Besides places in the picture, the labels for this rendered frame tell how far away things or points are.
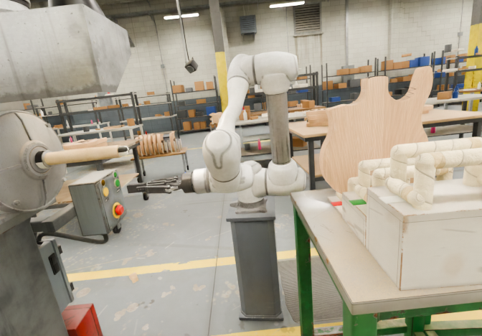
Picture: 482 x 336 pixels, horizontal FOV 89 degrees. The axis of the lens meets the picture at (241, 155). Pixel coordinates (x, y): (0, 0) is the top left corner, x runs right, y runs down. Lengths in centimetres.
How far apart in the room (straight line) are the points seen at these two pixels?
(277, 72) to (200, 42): 1084
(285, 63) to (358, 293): 87
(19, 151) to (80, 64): 32
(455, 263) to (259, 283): 116
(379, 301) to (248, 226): 92
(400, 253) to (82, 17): 72
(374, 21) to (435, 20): 271
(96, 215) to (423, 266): 95
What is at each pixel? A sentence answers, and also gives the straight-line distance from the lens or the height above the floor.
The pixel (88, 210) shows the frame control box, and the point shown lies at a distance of 103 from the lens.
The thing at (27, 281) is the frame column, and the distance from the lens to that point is 104.
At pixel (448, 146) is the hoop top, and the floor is 120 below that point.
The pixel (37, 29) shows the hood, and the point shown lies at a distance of 57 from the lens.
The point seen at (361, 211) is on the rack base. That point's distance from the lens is 74.
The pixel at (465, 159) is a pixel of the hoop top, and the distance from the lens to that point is 61.
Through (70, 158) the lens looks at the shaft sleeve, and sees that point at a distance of 74.
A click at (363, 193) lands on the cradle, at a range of 78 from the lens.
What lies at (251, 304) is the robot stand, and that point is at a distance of 176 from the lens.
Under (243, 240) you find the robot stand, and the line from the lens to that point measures 148.
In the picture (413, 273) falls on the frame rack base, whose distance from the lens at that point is 65.
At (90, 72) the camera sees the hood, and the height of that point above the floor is 142.
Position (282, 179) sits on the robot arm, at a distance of 133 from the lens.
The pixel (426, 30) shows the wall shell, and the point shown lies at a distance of 1459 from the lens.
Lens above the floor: 136
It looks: 14 degrees down
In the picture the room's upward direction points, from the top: 6 degrees counter-clockwise
